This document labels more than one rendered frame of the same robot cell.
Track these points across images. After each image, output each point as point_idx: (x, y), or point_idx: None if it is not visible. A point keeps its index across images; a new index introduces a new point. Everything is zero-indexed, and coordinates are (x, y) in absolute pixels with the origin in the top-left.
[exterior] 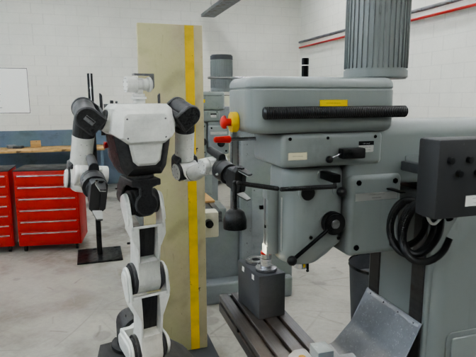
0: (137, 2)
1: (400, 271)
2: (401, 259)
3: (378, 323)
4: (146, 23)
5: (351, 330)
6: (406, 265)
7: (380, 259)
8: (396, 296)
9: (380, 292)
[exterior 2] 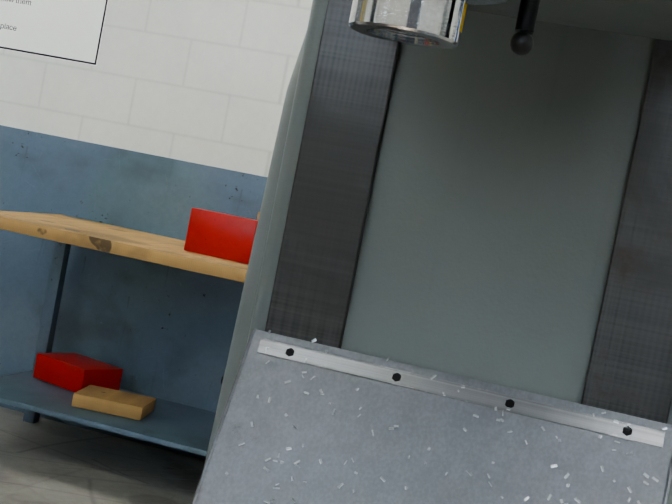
0: None
1: (533, 202)
2: (546, 141)
3: (399, 483)
4: None
5: None
6: (581, 167)
7: (375, 167)
8: (486, 332)
9: (353, 340)
